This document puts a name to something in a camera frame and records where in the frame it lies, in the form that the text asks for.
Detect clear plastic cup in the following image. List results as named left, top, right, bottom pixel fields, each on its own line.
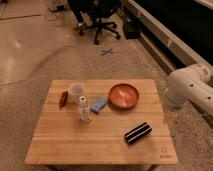
left=68, top=83, right=85, bottom=104

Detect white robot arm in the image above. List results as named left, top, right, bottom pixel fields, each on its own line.
left=165, top=63, right=213, bottom=116

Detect black white striped eraser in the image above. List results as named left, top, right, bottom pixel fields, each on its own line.
left=124, top=122, right=152, bottom=145

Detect orange round bowl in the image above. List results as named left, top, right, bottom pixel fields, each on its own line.
left=108, top=83, right=140, bottom=109

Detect seated person legs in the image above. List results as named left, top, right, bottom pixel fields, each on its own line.
left=67, top=0, right=93, bottom=32

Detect wooden table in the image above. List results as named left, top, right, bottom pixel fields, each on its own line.
left=25, top=79, right=177, bottom=165

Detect small brown block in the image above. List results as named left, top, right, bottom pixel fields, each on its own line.
left=59, top=91, right=68, bottom=108

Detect clear plastic bottle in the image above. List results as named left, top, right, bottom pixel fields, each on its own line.
left=79, top=96, right=91, bottom=122

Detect black office chair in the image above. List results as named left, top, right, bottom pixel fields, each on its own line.
left=79, top=0, right=121, bottom=45

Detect black bag on floor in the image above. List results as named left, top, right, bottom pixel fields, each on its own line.
left=123, top=22, right=140, bottom=39

